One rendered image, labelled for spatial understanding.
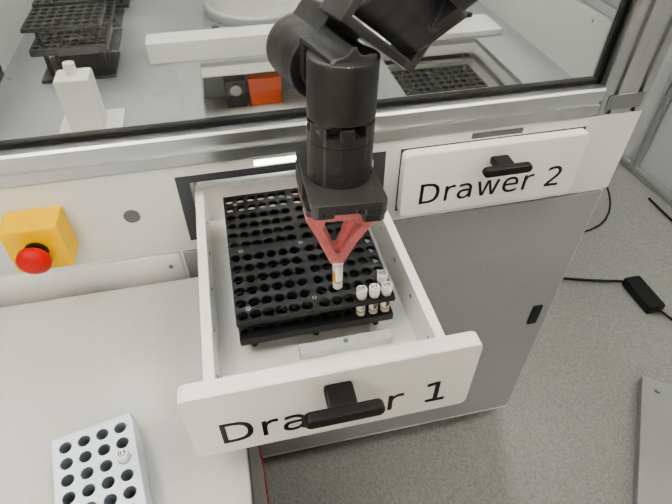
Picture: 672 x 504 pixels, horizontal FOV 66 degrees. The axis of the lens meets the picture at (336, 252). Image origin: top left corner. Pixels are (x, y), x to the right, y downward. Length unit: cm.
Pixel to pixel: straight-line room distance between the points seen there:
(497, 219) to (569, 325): 98
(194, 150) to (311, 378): 35
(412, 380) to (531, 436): 107
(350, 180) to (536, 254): 65
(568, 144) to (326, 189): 50
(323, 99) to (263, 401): 28
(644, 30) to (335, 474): 115
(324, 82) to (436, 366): 29
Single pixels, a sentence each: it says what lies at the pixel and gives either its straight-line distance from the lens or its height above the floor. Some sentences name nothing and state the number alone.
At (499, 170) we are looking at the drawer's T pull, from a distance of 78.
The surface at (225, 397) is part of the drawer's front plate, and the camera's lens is 49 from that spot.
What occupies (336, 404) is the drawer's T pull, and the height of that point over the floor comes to 91.
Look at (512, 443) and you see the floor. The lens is 156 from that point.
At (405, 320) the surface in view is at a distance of 64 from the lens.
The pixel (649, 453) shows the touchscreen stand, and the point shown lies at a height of 3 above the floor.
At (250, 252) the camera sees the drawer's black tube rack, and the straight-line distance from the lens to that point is 64.
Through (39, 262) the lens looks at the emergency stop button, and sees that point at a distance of 74.
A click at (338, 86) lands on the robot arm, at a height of 116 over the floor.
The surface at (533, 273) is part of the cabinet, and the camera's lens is 108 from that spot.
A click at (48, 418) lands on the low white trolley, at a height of 76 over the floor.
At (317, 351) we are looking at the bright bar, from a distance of 60.
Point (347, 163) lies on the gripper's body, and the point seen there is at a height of 109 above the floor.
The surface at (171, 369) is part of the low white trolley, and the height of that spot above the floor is 76.
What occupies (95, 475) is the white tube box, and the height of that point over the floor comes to 80.
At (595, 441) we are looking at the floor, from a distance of 164.
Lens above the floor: 134
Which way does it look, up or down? 44 degrees down
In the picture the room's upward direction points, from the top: straight up
